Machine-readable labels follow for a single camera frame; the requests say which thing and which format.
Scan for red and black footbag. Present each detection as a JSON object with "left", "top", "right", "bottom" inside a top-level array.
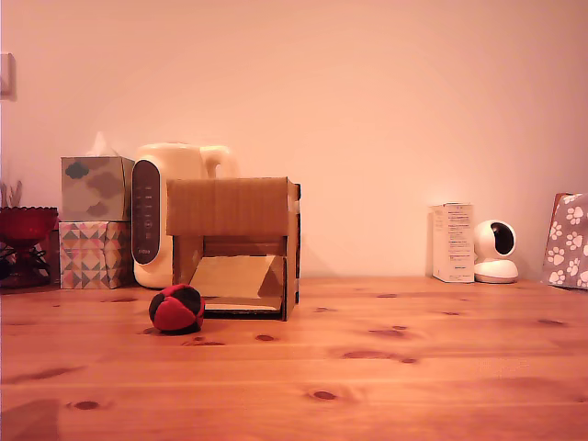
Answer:
[{"left": 148, "top": 283, "right": 206, "bottom": 335}]

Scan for cardboard dice tower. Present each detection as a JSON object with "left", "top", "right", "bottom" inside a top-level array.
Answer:
[{"left": 164, "top": 175, "right": 303, "bottom": 322}]

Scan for cream appliance with dark panel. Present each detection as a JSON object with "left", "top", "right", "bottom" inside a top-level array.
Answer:
[{"left": 131, "top": 142, "right": 241, "bottom": 289}]

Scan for white printed carton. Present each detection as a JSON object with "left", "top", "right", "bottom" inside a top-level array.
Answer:
[{"left": 430, "top": 200, "right": 476, "bottom": 284}]

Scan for cloud-print tissue box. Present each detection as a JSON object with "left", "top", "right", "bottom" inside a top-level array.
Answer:
[{"left": 60, "top": 154, "right": 136, "bottom": 222}]

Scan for white tissue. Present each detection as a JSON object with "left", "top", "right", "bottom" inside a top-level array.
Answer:
[{"left": 85, "top": 131, "right": 121, "bottom": 158}]

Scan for geometric-print tissue box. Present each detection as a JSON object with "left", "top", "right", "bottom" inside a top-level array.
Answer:
[{"left": 57, "top": 220, "right": 135, "bottom": 290}]

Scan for red glass footed bowl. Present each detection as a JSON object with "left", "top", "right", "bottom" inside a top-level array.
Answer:
[{"left": 0, "top": 206, "right": 60, "bottom": 289}]

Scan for grey paw-print bag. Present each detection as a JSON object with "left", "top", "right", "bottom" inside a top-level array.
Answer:
[{"left": 540, "top": 192, "right": 588, "bottom": 290}]

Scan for dried plant stems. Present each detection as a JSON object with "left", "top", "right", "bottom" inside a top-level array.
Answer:
[{"left": 0, "top": 179, "right": 23, "bottom": 209}]

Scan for small white round camera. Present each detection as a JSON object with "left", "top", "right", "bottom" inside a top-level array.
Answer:
[{"left": 472, "top": 219, "right": 520, "bottom": 284}]

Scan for black wire stand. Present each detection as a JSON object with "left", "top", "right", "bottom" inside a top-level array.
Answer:
[{"left": 0, "top": 245, "right": 51, "bottom": 279}]

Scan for pale wall switch plate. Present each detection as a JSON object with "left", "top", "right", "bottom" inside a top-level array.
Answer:
[{"left": 0, "top": 52, "right": 18, "bottom": 101}]

